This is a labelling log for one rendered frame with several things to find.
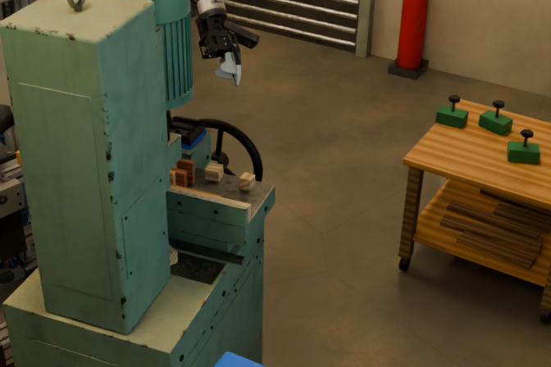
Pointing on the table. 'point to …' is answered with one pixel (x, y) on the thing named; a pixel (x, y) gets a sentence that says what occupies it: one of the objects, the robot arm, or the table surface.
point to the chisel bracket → (174, 149)
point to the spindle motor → (170, 23)
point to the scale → (198, 197)
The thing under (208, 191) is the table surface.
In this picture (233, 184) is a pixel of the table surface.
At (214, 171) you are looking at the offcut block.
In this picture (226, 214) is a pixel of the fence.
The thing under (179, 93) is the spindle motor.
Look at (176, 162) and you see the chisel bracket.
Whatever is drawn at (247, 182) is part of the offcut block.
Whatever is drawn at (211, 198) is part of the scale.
